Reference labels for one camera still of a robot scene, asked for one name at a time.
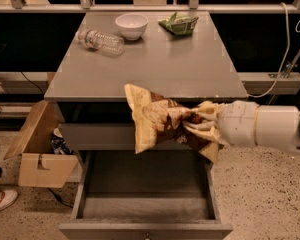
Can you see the green chip bag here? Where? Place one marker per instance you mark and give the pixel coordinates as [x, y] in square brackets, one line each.
[179, 24]

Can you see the metal railing frame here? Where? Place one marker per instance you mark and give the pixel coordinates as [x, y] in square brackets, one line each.
[44, 6]

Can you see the open grey middle drawer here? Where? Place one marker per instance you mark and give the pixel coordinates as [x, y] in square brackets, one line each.
[158, 195]

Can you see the grey drawer cabinet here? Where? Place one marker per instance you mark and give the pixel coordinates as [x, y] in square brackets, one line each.
[88, 87]

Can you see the closed grey top drawer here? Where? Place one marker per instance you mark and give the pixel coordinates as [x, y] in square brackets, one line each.
[116, 137]

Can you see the white ceramic bowl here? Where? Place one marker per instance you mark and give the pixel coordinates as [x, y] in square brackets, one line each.
[131, 26]

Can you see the open cardboard box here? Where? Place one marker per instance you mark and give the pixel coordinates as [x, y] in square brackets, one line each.
[40, 166]

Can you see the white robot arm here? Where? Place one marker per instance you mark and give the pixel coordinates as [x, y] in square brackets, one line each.
[277, 127]

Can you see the blue packet in box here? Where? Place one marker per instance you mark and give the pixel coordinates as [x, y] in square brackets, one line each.
[59, 146]

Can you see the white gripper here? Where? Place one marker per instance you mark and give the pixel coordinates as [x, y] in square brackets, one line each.
[238, 123]

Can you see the clear plastic water bottle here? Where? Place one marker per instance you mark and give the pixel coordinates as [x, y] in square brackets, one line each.
[107, 43]

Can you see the white sneaker with red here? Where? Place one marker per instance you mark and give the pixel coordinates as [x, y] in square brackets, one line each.
[7, 198]

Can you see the brown sea salt chip bag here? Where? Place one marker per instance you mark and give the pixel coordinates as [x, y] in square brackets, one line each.
[155, 116]

